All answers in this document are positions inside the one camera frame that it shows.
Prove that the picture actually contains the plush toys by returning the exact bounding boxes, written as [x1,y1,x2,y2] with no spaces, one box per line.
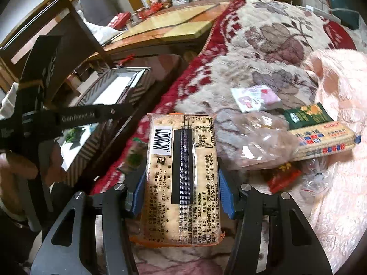
[149,0,174,10]

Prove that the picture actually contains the small red packet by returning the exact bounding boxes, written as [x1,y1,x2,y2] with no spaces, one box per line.
[267,162,302,194]

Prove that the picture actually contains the pink stool cushion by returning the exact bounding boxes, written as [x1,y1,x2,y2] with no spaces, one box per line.
[138,54,184,92]

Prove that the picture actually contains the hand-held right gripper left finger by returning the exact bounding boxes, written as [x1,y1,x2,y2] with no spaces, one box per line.
[30,166,148,275]

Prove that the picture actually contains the red box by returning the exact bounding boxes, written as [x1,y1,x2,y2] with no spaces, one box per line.
[109,13,131,30]

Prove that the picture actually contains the white plastic bag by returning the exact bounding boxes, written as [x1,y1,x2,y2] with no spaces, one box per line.
[83,20,121,45]

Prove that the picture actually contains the white cloth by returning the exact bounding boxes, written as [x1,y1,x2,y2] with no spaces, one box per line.
[0,83,20,112]

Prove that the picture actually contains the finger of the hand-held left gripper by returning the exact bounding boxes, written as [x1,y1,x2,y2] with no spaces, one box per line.
[54,103,137,130]

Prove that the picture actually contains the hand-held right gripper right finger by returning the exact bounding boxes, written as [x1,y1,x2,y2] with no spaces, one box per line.
[217,157,339,275]

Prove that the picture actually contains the person's left hand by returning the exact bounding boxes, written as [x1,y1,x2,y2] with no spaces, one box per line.
[0,149,67,222]

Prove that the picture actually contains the white pink snack packet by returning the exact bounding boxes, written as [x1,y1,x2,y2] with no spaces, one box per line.
[231,85,283,113]

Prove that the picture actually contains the blue-ended cracker packet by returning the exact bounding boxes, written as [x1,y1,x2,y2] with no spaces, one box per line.
[287,120,362,161]

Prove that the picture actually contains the person's left forearm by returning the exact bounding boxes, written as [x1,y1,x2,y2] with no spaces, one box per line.
[0,203,38,267]

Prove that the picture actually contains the green leaf print packet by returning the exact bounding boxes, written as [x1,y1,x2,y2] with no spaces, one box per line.
[64,126,89,144]

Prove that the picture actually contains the clear bag of brown snacks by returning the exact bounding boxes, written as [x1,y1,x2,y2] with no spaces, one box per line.
[216,110,300,171]

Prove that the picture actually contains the grey refrigerator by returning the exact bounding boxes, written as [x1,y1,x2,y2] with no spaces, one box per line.
[80,0,115,28]

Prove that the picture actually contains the clear plastic wrapper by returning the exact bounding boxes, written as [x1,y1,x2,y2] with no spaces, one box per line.
[301,160,339,198]

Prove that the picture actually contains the dark wooden chair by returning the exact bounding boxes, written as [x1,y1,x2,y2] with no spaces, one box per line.
[0,0,115,98]

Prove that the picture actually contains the green print snack packet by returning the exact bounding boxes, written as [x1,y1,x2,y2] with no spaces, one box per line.
[117,138,148,178]

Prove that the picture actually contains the pink quilt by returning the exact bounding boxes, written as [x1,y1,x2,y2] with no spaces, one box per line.
[301,49,367,275]

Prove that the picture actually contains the wooden table with yellow top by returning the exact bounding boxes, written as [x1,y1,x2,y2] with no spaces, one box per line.
[86,0,230,61]

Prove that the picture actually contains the floral red beige blanket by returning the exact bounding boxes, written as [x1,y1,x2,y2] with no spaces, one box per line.
[90,0,359,275]

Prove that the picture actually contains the striped cardboard box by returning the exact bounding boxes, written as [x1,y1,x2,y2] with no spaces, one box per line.
[61,66,154,188]

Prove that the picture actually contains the cracker packet with orange edges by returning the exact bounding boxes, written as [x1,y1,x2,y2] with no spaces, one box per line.
[129,113,227,248]

